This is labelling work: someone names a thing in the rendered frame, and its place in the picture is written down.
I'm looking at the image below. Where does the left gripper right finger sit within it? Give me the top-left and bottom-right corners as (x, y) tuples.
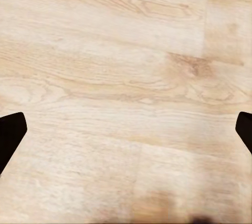
(235, 111), (252, 154)

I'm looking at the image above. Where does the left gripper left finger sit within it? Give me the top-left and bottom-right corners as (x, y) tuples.
(0, 112), (27, 175)

